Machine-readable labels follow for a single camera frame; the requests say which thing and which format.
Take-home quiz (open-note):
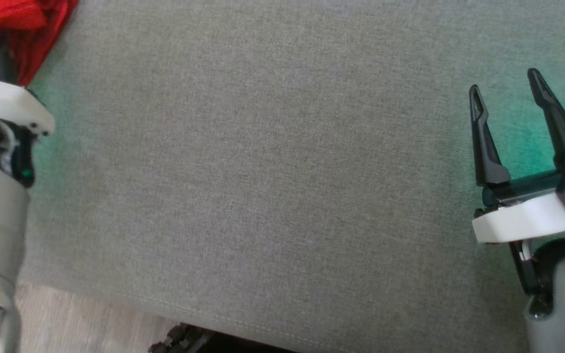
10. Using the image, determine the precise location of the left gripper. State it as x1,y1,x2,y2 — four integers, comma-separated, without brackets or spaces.
0,32,56,189

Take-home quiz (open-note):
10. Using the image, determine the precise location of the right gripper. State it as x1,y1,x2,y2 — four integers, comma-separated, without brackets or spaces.
469,68,565,295

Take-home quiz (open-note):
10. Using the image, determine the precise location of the red white number jersey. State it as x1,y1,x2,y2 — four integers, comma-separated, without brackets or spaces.
0,0,79,88

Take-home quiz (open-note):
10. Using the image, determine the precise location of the large grey sofa seat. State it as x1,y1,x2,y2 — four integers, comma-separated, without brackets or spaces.
15,0,565,353

